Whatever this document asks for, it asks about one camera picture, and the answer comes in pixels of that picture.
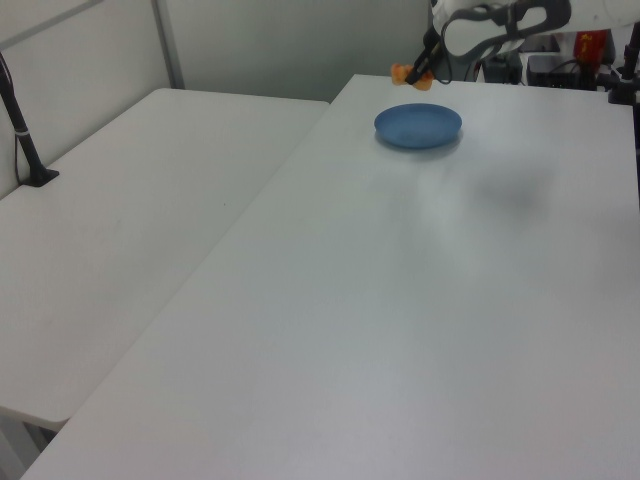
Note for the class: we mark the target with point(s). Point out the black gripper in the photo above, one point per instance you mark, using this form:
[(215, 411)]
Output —
[(431, 39)]

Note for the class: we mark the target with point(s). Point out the orange bread loaf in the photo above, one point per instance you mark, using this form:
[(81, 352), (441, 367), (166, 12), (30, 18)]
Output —
[(398, 72)]

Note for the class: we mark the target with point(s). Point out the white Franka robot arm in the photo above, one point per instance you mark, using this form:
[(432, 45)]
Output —
[(472, 35)]

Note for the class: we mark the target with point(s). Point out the blue round plate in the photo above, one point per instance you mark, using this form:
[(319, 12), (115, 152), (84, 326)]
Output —
[(417, 125)]

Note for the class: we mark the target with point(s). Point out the black electronic equipment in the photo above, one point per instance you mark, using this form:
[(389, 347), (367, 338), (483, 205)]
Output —
[(500, 70)]

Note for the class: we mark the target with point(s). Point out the black box computer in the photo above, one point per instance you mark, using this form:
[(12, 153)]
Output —
[(542, 70)]

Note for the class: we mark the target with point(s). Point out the red drink bottle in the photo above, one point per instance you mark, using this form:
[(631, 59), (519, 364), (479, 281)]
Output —
[(590, 47)]

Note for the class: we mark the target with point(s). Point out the white side table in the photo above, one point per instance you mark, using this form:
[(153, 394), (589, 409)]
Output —
[(125, 225)]

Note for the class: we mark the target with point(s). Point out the black camera stand clamp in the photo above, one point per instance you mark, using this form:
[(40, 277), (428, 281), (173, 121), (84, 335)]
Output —
[(625, 80)]

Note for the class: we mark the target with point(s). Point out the grey partition post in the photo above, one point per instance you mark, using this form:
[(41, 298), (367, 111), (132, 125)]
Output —
[(170, 45)]

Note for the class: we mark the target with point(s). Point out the black camera pole with base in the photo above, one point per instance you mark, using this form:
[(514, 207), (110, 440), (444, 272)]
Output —
[(20, 130)]

